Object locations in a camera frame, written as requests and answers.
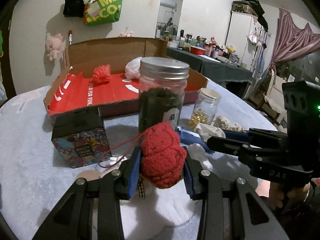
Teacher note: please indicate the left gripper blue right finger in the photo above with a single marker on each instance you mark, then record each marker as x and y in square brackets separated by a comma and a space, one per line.
[248, 215]

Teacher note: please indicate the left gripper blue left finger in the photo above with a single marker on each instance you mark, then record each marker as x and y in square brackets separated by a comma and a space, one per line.
[72, 216]

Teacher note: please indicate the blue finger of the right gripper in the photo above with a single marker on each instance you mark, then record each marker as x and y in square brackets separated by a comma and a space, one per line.
[225, 145]
[254, 134]

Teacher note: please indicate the cream knitted plush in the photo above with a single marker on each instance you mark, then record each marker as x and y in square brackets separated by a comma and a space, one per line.
[224, 123]

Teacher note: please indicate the red knitted hat plush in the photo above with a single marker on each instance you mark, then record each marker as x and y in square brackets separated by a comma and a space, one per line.
[156, 155]

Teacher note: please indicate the right hand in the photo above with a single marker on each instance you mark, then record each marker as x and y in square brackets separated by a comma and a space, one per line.
[279, 196]

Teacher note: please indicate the blue wrapped packet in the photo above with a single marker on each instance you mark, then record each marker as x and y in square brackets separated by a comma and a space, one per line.
[189, 137]

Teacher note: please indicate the glass jar gold capsules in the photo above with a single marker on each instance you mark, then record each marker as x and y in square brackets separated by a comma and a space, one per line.
[205, 107]

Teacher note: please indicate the white plush with bow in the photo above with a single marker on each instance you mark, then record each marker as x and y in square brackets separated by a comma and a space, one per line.
[147, 190]

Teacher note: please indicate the green cloth side table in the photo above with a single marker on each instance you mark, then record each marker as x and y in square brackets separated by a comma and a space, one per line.
[235, 79]

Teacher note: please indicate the black beauty cream box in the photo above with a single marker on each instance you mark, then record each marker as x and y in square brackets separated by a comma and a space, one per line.
[80, 137]

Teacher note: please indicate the tea leaf glass jar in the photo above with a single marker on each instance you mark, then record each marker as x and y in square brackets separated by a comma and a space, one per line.
[161, 91]

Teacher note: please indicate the white refrigerator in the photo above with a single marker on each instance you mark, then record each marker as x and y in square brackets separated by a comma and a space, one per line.
[245, 36]

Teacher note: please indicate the pink curtain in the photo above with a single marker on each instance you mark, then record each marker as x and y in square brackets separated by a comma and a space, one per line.
[291, 41]

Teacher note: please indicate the red bowl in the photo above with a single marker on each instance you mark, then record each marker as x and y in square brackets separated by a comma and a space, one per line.
[197, 50]

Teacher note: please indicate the white mesh bath pouf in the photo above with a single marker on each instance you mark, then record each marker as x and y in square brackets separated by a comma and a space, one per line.
[132, 69]

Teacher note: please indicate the red cardboard box tray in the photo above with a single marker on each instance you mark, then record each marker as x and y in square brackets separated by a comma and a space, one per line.
[74, 88]

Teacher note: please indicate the green tote bag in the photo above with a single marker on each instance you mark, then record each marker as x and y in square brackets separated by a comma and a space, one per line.
[102, 12]

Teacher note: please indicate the pink fox wall plush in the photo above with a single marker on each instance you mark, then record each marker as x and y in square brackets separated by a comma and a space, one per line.
[126, 34]

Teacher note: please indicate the pale pink wall plush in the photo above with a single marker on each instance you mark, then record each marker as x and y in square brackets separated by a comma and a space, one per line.
[53, 46]

